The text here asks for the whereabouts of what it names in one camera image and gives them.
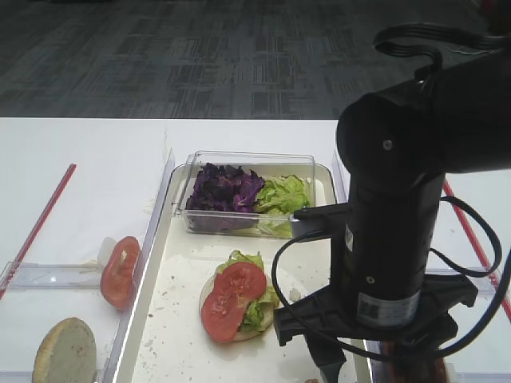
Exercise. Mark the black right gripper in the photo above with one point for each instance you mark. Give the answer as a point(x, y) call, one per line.
point(390, 317)

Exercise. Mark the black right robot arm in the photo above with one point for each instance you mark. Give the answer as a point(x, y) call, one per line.
point(398, 145)

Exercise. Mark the green lettuce on bun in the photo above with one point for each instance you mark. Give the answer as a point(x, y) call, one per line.
point(259, 314)

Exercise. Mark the tomato slice on bun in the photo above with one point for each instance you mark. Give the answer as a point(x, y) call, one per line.
point(233, 290)

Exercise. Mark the green lettuce in container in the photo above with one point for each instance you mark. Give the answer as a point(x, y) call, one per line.
point(279, 198)

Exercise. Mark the purple lettuce leaves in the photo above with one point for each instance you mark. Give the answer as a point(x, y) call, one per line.
point(225, 188)

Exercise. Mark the upright tomato slice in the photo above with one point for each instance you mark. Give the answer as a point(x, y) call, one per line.
point(117, 276)

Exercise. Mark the bottom bun on tray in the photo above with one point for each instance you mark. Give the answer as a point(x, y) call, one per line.
point(207, 293)

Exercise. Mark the white rectangular tray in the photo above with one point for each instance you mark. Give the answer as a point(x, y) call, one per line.
point(166, 340)

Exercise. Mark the right clear cross divider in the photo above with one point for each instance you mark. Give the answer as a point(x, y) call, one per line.
point(486, 288)

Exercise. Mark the clear cross divider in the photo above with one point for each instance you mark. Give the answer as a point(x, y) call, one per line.
point(34, 276)
point(486, 288)

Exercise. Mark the right red tape strip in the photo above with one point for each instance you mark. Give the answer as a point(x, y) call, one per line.
point(480, 253)

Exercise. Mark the red tape strip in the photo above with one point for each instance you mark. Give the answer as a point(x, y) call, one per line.
point(40, 225)
point(480, 253)

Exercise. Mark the clear plastic salad container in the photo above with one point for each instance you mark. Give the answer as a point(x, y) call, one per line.
point(235, 223)

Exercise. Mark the left clear acrylic divider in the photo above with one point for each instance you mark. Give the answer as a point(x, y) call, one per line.
point(120, 365)

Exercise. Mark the cut bun half left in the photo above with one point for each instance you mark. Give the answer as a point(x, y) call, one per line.
point(68, 353)

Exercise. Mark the left clear cross divider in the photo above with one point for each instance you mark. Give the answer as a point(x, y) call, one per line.
point(34, 276)

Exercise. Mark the left red tape strip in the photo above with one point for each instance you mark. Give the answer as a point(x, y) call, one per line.
point(40, 225)

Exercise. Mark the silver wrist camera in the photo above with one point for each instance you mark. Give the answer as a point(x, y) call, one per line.
point(317, 222)

